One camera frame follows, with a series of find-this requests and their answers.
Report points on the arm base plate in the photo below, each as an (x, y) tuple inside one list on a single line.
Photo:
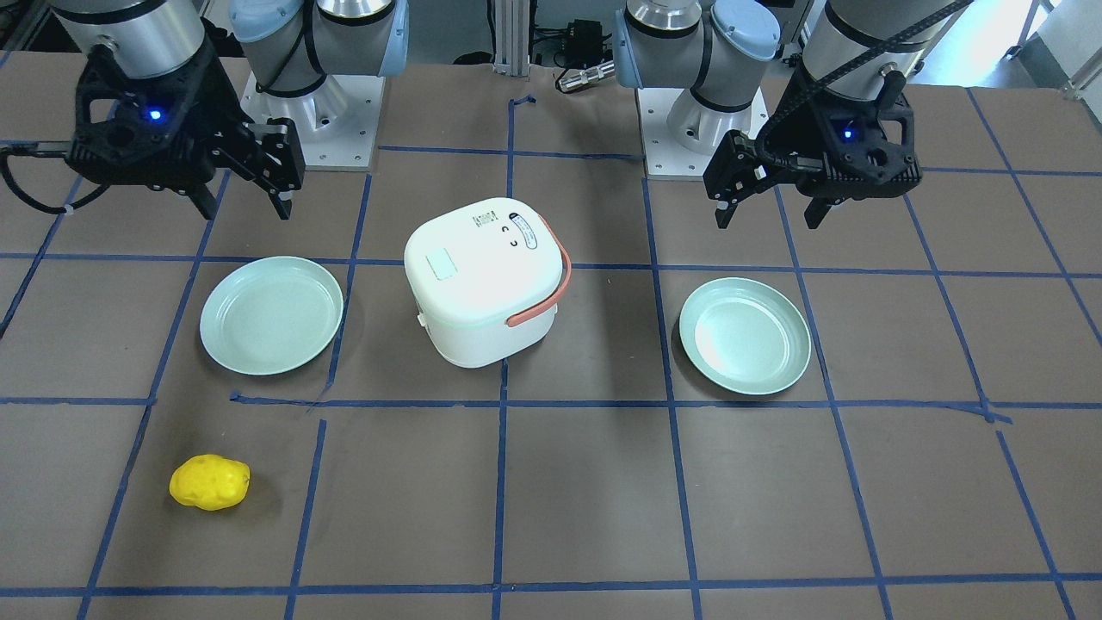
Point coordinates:
[(680, 135), (337, 124)]

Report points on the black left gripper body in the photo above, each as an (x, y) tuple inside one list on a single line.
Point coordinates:
[(797, 129)]

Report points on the white rice cooker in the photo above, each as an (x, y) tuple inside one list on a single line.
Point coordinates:
[(486, 278)]

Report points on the aluminium frame post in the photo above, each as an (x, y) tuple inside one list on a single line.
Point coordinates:
[(511, 37)]

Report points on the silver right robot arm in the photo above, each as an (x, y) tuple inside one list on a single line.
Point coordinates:
[(291, 46)]

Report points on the light green plate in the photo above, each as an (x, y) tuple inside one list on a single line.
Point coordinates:
[(745, 336), (271, 316)]

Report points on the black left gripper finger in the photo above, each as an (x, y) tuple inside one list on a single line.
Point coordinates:
[(724, 213), (816, 211)]

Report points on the yellow toy potato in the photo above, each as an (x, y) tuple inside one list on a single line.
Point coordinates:
[(210, 482)]

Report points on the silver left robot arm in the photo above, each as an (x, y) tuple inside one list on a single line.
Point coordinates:
[(720, 52)]

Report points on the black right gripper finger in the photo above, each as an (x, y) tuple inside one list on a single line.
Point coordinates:
[(204, 202), (282, 202)]

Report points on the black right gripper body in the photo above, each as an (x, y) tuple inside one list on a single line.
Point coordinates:
[(217, 118)]

